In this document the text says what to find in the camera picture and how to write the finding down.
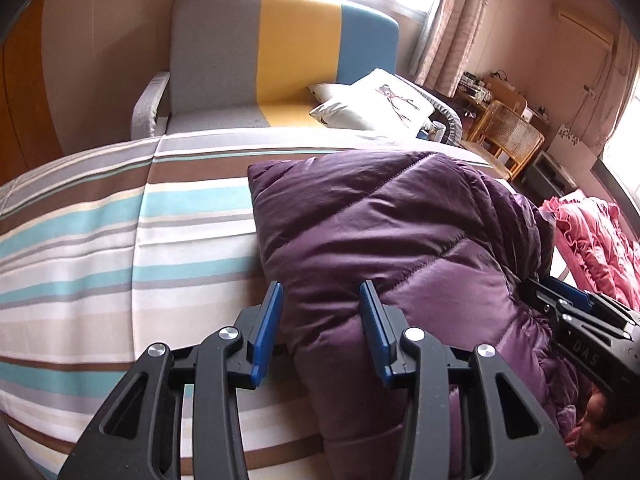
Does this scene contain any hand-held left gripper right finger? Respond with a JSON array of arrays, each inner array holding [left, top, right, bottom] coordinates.
[[359, 280, 583, 480]]

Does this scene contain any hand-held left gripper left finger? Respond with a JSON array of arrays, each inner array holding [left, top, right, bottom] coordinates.
[[57, 280, 284, 480]]

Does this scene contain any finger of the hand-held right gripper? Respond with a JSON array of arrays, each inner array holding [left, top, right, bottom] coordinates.
[[541, 275, 638, 322], [520, 280, 568, 322]]

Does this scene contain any purple quilted down jacket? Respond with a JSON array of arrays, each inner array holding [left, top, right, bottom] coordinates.
[[247, 150, 596, 480]]

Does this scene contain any person's right hand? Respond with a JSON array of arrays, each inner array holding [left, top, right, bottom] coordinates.
[[574, 389, 623, 461]]

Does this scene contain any pink ruffled cloth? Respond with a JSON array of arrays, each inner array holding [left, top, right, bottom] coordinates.
[[539, 195, 640, 306]]

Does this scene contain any grey low cabinet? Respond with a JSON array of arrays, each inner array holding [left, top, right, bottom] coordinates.
[[520, 152, 581, 197]]

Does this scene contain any white floral box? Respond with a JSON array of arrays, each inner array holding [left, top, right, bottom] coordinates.
[[547, 124, 599, 167]]

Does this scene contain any side window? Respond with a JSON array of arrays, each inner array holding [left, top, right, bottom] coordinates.
[[602, 85, 640, 203]]

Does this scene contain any wicker chair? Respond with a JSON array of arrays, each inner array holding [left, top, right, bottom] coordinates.
[[467, 100, 546, 181]]

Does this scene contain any striped bed sheet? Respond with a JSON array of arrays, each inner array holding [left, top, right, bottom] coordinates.
[[0, 127, 516, 480]]

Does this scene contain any cluttered wooden desk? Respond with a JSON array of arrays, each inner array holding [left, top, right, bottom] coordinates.
[[452, 71, 552, 128]]

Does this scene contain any plain white pillow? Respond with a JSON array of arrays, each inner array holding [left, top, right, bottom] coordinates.
[[306, 82, 377, 132]]

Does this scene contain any printed white pillow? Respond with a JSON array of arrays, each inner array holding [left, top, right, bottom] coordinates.
[[345, 68, 436, 132]]

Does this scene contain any white air conditioner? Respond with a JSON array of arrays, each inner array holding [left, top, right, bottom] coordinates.
[[552, 7, 617, 52]]

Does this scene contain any grey yellow blue sofa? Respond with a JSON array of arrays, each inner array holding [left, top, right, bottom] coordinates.
[[131, 0, 463, 147]]

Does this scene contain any wooden wardrobe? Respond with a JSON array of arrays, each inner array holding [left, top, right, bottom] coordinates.
[[0, 0, 65, 187]]

